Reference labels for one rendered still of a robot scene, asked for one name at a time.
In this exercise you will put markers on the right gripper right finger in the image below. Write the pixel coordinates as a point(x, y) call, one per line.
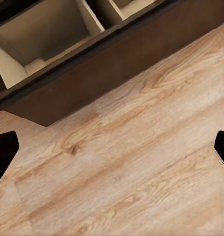
point(219, 144)

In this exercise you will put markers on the cabinet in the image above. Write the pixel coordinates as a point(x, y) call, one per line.
point(58, 55)

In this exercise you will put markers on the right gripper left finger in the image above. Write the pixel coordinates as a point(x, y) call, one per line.
point(9, 146)

